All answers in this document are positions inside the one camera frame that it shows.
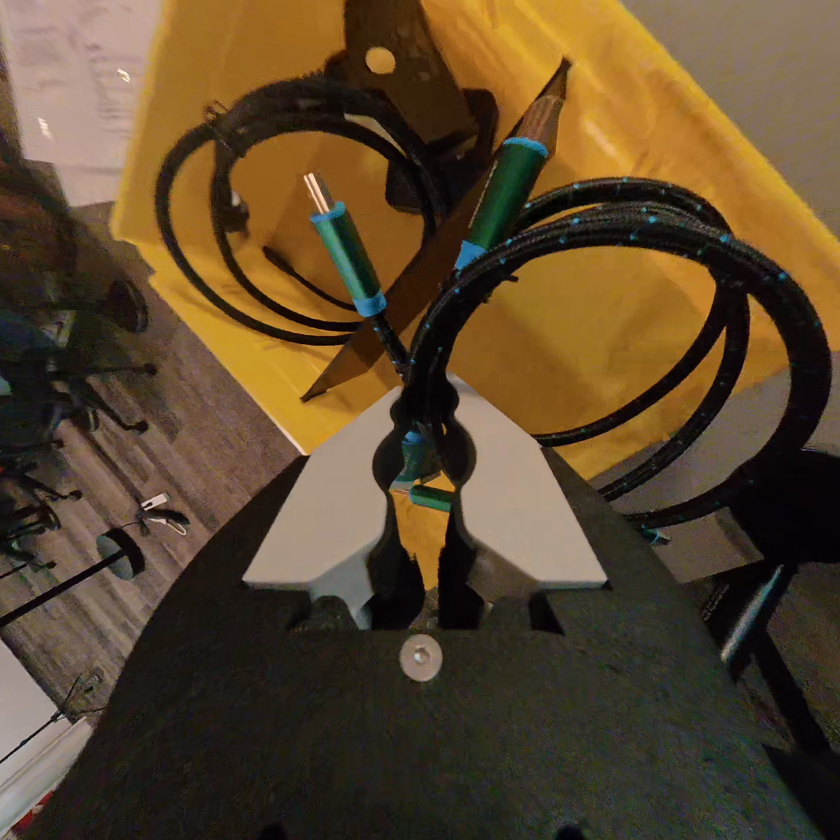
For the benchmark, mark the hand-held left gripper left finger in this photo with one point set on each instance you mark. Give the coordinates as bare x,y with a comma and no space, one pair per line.
315,525

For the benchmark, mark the black office chair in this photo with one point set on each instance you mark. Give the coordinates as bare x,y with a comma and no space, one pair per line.
39,387

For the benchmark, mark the yellow plastic bin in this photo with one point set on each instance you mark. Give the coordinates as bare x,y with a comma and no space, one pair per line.
590,328

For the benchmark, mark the black hdmi switch with button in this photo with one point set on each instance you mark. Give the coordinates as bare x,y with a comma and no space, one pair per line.
476,121

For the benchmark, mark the black bin divider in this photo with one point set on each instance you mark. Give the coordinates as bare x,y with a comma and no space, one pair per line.
420,85

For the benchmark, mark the black disc pole stand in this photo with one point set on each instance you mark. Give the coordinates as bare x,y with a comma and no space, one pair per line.
121,558

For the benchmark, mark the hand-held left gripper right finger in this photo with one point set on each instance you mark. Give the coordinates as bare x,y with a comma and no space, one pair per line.
525,525

